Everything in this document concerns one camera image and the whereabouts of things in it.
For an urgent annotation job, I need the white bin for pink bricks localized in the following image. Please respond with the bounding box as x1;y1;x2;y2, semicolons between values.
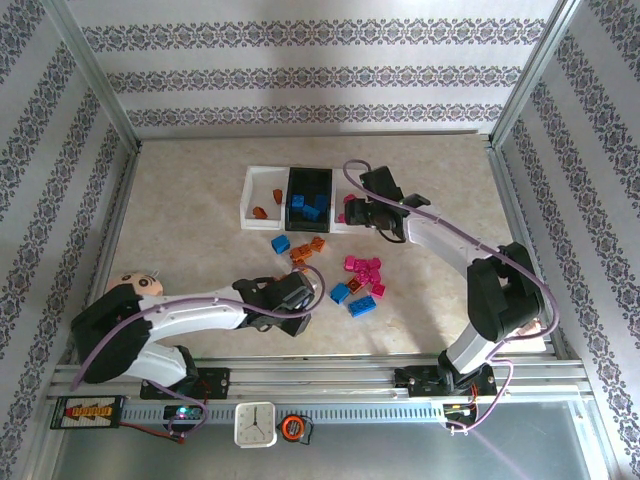
329;169;376;235

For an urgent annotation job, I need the black plastic bin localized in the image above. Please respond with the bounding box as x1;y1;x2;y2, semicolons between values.
283;167;334;234

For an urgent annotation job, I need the white bin for orange bricks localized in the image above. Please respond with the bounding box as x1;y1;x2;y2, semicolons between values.
241;165;291;231

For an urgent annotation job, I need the white square clock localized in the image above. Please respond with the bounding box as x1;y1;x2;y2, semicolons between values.
233;401;278;449

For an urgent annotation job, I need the orange black tape measure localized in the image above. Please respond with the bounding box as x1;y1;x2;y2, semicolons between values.
278;413;315;445

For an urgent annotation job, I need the plush doll with pink body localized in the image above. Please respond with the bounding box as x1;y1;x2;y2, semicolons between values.
108;268;165;304

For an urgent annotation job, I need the small black device with LEDs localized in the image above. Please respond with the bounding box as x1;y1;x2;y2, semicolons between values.
163;404;206;421

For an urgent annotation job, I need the black power distribution board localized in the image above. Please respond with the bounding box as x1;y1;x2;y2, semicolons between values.
49;394;126;431

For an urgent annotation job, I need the grey metal sheet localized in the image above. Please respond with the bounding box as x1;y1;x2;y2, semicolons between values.
49;399;609;480

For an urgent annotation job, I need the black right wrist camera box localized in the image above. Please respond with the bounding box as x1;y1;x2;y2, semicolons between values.
358;166;405;201

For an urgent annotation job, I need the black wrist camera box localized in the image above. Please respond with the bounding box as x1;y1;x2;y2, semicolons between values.
277;271;315;314
358;166;405;201

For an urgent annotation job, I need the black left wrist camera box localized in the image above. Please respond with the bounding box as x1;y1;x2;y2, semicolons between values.
277;271;315;314

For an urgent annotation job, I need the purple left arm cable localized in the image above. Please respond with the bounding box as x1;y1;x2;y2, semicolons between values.
69;263;329;439

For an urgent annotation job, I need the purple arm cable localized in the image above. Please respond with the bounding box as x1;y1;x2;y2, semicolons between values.
343;159;559;435
69;263;329;439

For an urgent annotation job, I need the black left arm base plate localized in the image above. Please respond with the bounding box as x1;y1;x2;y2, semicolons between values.
139;367;232;401

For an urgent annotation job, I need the aluminium front mounting rail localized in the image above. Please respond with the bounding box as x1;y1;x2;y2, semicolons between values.
47;363;587;401

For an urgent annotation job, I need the aluminium back frame bar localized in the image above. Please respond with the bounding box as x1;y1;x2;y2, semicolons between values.
138;130;495;141

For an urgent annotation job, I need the aluminium frame side rail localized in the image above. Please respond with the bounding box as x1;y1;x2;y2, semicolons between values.
487;143;585;362
69;144;144;364

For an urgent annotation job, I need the grey slotted cable duct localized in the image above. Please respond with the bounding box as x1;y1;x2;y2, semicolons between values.
122;403;446;422

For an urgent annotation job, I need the thin red wire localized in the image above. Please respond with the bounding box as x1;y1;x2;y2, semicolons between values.
118;421;189;445

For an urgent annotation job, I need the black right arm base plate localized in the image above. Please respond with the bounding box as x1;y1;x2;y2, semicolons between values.
393;367;497;400

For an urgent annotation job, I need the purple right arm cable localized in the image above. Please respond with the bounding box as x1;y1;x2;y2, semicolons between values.
343;159;559;435

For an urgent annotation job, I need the coloured wire bundle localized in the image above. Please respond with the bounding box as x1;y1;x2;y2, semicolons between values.
439;384;481;436

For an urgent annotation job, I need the aluminium frame corner post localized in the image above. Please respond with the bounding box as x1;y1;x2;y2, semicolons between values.
487;0;589;149
42;0;145;151

